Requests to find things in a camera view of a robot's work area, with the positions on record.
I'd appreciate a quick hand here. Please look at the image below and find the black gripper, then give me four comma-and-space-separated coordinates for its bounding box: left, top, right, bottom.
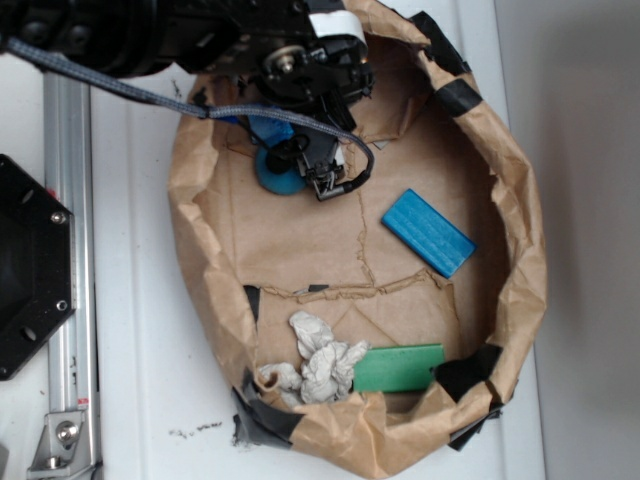
234, 1, 374, 200

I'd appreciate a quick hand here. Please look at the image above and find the blue sponge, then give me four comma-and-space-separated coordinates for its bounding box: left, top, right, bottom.
220, 104, 294, 147

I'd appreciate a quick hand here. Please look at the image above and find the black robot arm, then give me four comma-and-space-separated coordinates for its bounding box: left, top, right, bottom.
1, 1, 374, 200

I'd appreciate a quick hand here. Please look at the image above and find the blue ball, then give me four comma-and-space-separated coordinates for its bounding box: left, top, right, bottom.
254, 147, 306, 196

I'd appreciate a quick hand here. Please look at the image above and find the brown paper bag bin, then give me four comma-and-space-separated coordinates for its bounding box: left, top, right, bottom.
168, 1, 547, 479

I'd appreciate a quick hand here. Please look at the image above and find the blue rectangular block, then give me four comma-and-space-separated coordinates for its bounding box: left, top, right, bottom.
381, 189, 476, 278

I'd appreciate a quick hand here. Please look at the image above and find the crumpled white paper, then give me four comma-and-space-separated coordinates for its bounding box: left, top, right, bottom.
259, 311, 371, 408

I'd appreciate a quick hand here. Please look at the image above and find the green flat block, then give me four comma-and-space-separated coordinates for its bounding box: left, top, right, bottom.
353, 344, 445, 393

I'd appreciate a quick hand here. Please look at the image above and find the grey braided cable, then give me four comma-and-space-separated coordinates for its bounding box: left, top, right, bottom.
3, 35, 376, 201

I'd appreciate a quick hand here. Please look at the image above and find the aluminium rail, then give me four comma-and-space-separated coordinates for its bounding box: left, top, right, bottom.
41, 69, 101, 416

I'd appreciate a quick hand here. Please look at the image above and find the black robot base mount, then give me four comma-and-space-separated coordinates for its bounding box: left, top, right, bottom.
1, 155, 74, 381

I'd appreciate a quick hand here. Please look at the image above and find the metal corner bracket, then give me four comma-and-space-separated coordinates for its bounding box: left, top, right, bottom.
26, 410, 100, 479

